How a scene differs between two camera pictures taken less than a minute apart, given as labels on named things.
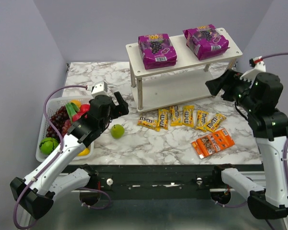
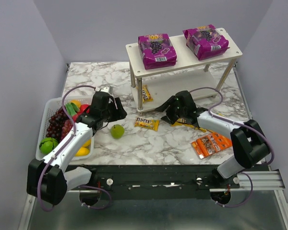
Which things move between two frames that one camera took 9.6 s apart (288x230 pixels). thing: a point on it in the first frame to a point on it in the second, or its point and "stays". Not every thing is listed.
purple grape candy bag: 205,41 stays
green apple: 117,131 stays
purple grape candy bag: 157,51 stays
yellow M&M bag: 163,118 to 146,95
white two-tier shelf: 184,82 stays
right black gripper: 227,84 to 171,110
